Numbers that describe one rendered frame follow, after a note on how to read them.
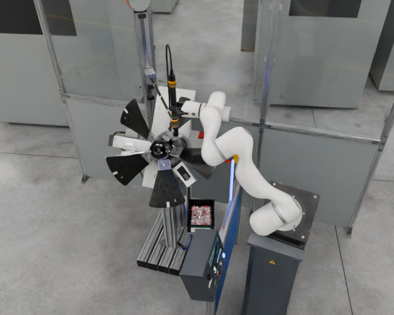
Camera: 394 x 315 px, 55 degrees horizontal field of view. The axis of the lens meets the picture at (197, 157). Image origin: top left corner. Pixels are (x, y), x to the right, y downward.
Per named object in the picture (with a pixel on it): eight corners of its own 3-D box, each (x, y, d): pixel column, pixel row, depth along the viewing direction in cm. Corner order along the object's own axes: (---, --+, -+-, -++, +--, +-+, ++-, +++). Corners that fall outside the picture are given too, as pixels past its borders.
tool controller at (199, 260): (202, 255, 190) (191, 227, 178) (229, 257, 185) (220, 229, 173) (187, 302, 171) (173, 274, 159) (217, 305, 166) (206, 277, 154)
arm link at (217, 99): (205, 89, 175) (212, 90, 205) (201, 123, 178) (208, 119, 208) (224, 92, 174) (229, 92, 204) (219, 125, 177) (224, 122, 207)
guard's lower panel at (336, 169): (84, 173, 384) (63, 95, 326) (352, 225, 327) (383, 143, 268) (83, 175, 382) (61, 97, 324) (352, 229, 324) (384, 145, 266)
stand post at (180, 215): (176, 227, 335) (168, 119, 261) (186, 229, 333) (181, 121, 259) (175, 230, 332) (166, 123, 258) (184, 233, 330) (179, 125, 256)
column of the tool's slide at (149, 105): (156, 202, 358) (132, 10, 243) (164, 200, 360) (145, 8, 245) (157, 207, 354) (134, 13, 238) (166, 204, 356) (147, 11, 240)
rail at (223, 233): (239, 173, 273) (239, 164, 268) (244, 174, 272) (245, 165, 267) (207, 279, 207) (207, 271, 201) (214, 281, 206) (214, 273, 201)
